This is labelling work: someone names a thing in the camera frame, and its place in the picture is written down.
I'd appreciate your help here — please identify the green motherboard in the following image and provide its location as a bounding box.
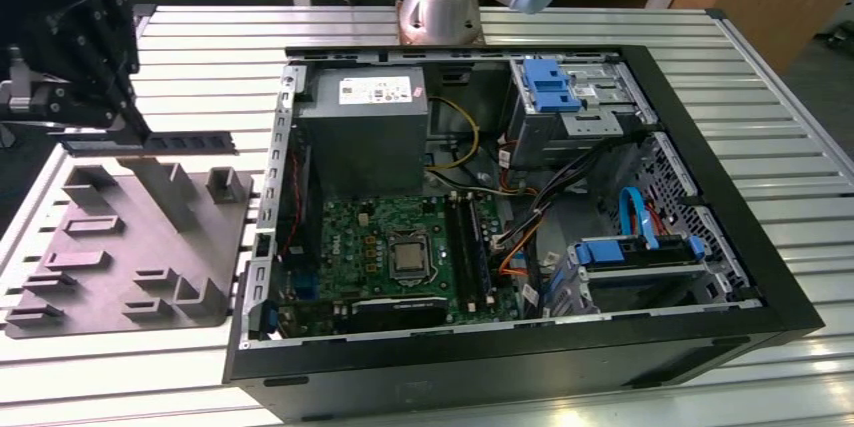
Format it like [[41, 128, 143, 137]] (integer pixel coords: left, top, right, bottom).
[[286, 191, 529, 328]]

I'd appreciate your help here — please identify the yellow wire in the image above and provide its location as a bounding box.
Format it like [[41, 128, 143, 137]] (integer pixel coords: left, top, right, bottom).
[[426, 96, 481, 171]]

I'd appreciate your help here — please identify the grey parts rack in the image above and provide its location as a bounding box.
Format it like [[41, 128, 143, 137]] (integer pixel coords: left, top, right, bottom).
[[3, 154, 260, 341]]

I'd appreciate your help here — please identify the hard disk in blue carrier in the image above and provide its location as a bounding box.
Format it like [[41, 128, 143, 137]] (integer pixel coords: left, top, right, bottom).
[[570, 235, 707, 271]]

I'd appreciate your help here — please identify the grey power supply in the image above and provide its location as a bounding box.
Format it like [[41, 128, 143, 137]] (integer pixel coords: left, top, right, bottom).
[[297, 65, 429, 197]]

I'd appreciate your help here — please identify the black PC case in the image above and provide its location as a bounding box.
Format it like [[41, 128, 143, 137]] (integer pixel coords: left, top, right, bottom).
[[222, 44, 828, 423]]

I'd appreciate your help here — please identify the silver drive cage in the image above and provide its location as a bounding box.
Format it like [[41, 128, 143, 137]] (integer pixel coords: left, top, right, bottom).
[[510, 59, 660, 168]]

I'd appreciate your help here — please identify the black wire bundle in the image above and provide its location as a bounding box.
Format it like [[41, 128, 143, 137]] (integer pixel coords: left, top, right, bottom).
[[497, 134, 644, 248]]

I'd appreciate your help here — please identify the black graphics card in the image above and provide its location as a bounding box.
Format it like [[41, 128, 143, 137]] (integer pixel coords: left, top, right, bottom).
[[277, 295, 450, 337]]

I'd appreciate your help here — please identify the silver CPU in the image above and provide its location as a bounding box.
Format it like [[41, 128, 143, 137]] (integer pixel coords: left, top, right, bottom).
[[390, 241, 429, 273]]

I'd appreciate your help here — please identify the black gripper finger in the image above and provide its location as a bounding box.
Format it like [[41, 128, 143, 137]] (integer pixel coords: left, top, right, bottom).
[[79, 0, 157, 158], [5, 80, 123, 131]]

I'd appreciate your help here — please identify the silver disk bay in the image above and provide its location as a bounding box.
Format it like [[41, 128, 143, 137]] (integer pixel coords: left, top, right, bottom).
[[566, 241, 733, 316]]

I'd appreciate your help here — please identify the black CPU socket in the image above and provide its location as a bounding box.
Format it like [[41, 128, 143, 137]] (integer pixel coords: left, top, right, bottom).
[[385, 231, 440, 284]]

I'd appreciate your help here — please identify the black chair base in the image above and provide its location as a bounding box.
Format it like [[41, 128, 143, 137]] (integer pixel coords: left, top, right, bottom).
[[812, 16, 854, 53]]

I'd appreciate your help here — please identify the blue drive latch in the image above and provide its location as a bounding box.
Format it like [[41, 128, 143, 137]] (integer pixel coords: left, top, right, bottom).
[[524, 59, 582, 114]]

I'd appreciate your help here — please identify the orange wire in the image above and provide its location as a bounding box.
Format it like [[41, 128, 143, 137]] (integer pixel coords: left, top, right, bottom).
[[498, 241, 534, 278]]

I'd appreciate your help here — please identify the black RAM stick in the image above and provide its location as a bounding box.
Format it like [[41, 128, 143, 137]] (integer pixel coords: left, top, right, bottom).
[[62, 130, 241, 158]]

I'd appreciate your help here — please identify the black RAM slot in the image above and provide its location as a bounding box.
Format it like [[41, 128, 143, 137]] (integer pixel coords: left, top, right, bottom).
[[445, 191, 477, 313]]

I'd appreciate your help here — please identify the blue data wire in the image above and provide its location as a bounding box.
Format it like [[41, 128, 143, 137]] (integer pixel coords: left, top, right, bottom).
[[620, 186, 662, 251]]

